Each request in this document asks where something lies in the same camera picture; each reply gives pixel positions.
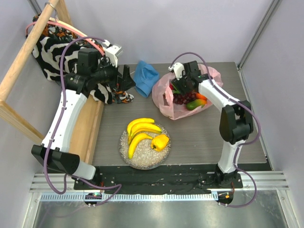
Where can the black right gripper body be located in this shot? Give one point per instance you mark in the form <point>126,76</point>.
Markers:
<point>181,83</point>

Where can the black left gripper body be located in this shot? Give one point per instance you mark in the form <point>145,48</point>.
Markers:
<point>107,73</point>

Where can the orange fake fruit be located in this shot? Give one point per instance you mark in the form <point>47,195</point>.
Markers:
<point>200,96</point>

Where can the pink plastic bag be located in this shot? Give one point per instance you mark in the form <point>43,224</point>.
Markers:
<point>162,97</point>

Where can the yellow fake banana bunch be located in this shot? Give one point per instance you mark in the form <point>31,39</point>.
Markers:
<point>141,125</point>

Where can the single yellow fake banana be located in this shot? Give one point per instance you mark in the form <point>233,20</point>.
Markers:
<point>135,141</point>

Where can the yellow fake bell pepper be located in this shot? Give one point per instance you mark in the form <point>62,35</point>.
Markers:
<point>159,142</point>

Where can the red fake dragon fruit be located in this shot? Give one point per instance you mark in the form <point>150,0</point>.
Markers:
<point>174,89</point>

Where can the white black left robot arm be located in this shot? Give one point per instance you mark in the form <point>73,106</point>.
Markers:
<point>53,153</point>

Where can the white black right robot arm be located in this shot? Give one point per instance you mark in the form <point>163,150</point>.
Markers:
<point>236,121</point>

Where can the fake red grapes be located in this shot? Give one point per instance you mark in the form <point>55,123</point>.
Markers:
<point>180,99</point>

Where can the green orange fake mango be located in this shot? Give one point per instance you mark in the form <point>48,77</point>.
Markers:
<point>195,104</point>

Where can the blue bucket hat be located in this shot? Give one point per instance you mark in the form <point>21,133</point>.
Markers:
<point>145,77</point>

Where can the black white orange patterned cloth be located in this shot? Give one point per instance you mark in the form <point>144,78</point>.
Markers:
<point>51,44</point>

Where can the pink hanger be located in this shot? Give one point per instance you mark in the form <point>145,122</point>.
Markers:
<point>71,29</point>

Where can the speckled round plate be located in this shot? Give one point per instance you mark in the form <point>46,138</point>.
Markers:
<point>145,157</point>

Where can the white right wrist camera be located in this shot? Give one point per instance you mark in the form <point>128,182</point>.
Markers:
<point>177,69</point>

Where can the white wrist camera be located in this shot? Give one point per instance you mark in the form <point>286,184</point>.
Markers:
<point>112,51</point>
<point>177,69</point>

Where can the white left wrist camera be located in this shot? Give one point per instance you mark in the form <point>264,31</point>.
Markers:
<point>112,51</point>

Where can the wooden rack frame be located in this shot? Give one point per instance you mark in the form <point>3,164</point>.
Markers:
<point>33,96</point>

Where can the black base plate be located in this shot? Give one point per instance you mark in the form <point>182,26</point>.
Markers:
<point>166,179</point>

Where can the aluminium corner post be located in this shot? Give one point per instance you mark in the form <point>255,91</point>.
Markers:
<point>271,10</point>

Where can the aluminium rail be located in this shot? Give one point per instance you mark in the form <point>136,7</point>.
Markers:
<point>255,181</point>

